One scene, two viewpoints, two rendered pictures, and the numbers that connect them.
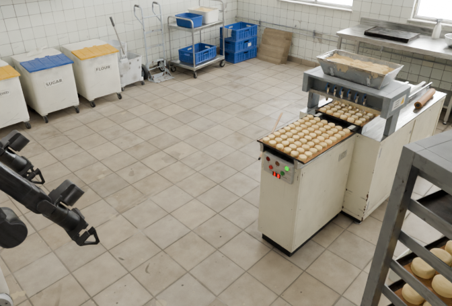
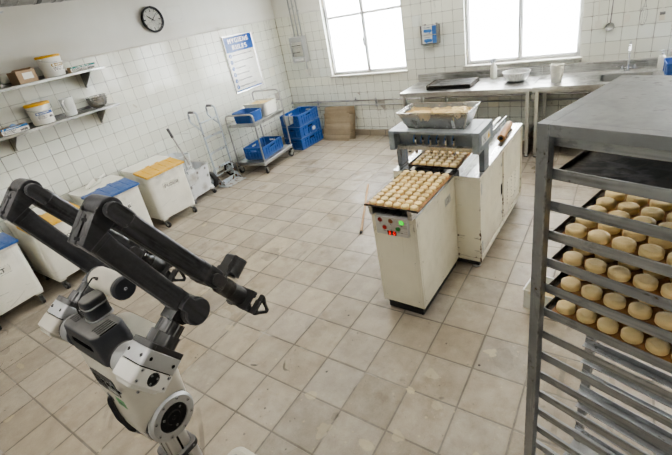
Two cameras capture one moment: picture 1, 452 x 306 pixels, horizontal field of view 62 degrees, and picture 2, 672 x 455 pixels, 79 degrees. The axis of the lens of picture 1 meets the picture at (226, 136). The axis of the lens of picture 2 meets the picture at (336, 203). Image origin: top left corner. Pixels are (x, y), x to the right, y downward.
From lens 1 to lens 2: 0.34 m
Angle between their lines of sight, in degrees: 7
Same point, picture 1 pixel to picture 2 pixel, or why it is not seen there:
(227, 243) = (357, 319)
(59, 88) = not seen: hidden behind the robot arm
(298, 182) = (416, 233)
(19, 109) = not seen: hidden behind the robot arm
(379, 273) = (542, 245)
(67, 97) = not seen: hidden behind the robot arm
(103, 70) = (172, 185)
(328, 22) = (387, 87)
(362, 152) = (465, 193)
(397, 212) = (546, 182)
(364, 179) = (473, 219)
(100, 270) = (236, 382)
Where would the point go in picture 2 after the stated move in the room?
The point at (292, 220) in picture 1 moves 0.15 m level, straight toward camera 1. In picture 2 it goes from (418, 274) to (422, 288)
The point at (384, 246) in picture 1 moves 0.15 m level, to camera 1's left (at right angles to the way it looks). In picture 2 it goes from (541, 218) to (487, 233)
